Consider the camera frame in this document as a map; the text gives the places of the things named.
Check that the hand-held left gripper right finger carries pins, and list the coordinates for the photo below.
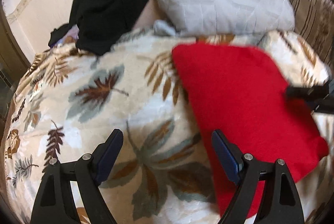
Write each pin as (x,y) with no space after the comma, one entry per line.
(224,156)

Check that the small dark cloth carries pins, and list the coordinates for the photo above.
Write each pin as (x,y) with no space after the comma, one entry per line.
(58,34)

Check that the purple cloth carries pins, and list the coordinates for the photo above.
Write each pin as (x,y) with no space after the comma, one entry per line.
(73,34)

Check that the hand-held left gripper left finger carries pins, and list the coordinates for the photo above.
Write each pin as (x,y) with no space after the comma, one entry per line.
(109,156)

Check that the striped brown cushion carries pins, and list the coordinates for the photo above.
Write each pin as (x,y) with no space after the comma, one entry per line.
(313,17)

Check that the light blue cloth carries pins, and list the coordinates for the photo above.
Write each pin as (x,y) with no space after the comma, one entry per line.
(163,28)

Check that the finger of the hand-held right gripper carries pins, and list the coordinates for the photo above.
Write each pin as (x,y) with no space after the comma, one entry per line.
(305,92)
(323,106)

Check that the red and blue sweater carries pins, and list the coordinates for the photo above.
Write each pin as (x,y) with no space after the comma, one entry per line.
(234,96)

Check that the leaf print blanket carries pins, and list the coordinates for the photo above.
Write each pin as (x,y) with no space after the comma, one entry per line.
(104,109)

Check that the black garment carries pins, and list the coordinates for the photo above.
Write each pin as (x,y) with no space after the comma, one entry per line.
(104,10)

